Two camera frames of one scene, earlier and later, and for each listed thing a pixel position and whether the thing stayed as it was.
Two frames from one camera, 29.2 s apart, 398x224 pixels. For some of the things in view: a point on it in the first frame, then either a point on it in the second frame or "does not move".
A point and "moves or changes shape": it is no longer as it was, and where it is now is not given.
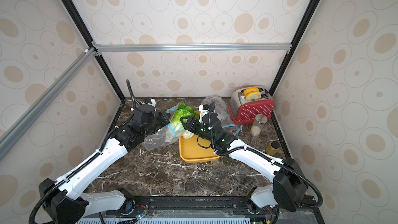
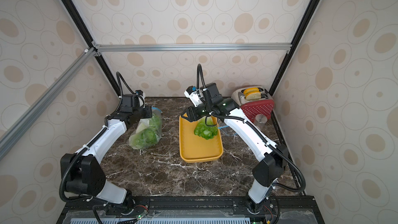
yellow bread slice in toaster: x=255 y=89 does not move
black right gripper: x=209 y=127 -> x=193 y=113
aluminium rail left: x=7 y=138 does not move
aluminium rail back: x=193 y=47 does not move
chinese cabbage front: x=177 y=126 moves or changes shape
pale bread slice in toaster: x=253 y=95 does not move
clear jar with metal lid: x=259 y=121 does not move
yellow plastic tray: x=190 y=152 does not move
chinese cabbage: x=182 y=106 moves or changes shape
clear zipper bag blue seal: x=165 y=138 moves or changes shape
